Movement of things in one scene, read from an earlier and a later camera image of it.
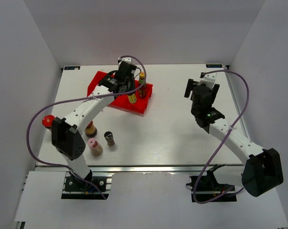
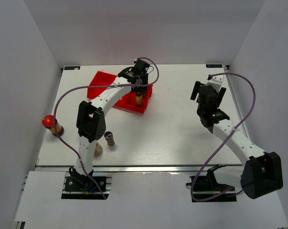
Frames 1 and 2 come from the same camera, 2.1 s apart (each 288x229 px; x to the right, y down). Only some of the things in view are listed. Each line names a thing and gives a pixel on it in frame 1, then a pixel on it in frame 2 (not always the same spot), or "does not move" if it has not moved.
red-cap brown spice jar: x=47 y=121 does not move
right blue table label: x=214 y=66 does not move
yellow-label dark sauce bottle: x=132 y=98 to x=139 y=98
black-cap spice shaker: x=109 y=136 does not move
